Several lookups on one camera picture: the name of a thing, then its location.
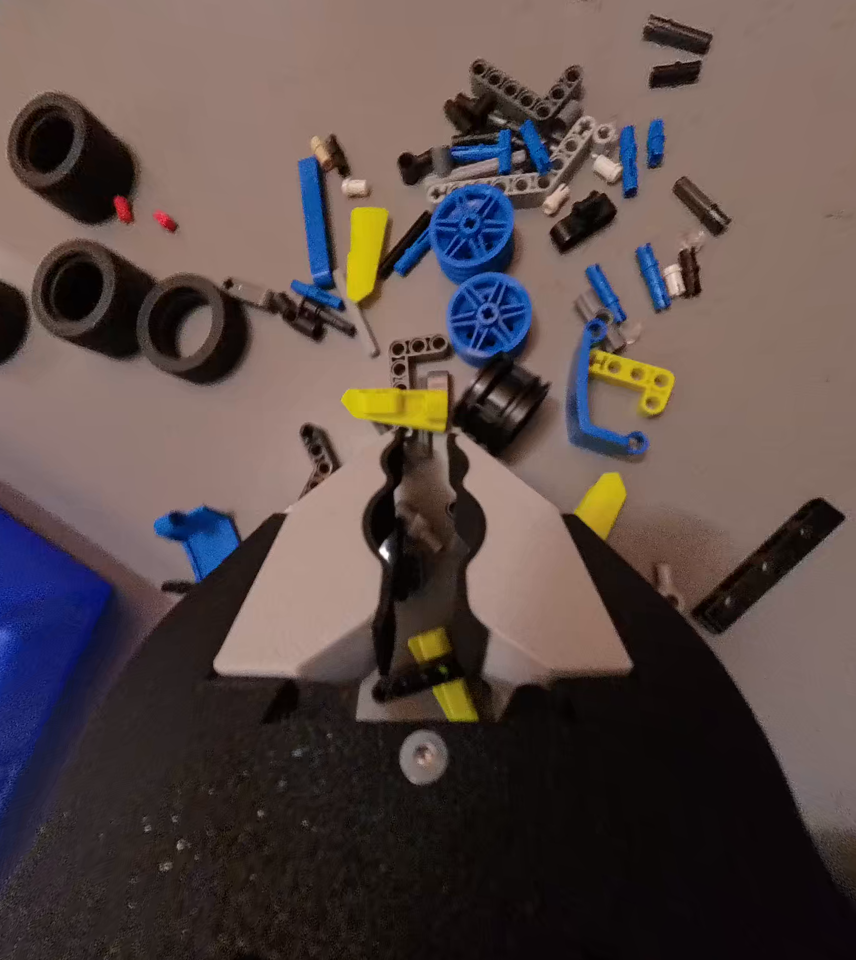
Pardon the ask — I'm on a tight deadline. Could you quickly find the yellow lego panel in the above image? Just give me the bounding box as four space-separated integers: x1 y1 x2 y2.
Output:
574 472 628 543
341 387 450 434
345 206 390 305

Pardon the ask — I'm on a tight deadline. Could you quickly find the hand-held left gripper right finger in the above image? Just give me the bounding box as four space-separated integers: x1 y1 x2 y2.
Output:
446 433 634 723

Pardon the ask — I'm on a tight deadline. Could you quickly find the yellow L-shaped lego beam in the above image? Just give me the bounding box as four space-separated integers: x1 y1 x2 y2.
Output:
589 348 676 418

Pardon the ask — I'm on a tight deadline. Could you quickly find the pile of small lego pieces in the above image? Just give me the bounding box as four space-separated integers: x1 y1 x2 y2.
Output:
221 15 734 360

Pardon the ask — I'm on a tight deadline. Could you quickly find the black lego wheel rim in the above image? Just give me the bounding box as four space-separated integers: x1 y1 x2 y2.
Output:
452 352 551 456

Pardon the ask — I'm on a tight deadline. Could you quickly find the black bent lego beam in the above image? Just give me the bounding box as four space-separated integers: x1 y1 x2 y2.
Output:
299 423 342 498

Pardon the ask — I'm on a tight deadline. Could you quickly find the blue lego panel piece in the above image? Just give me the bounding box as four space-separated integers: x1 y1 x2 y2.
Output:
154 506 241 585

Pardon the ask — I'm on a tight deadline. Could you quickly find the long black lego beam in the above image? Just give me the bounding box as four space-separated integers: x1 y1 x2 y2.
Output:
690 497 846 636

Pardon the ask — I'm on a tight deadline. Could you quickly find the blue lego wheel rim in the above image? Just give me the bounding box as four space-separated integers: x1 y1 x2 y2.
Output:
446 272 534 365
429 185 516 285

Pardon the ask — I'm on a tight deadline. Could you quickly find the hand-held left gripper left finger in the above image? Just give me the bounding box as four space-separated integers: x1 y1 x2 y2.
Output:
212 433 406 723

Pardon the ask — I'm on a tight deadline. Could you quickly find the dark L-shaped lego beam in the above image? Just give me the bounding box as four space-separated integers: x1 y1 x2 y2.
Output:
389 333 452 390

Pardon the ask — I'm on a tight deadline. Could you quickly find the black and yellow lego subassembly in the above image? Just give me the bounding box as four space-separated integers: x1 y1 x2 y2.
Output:
368 431 485 725

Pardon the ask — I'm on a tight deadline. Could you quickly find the blue curved lego arch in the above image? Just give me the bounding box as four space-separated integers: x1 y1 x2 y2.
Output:
566 318 651 457

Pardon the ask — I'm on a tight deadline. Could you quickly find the long blue lego beam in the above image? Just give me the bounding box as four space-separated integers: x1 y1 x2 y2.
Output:
297 156 336 290

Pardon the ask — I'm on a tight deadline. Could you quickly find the blue storage bin with label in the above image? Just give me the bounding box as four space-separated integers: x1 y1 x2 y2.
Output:
0 472 115 939

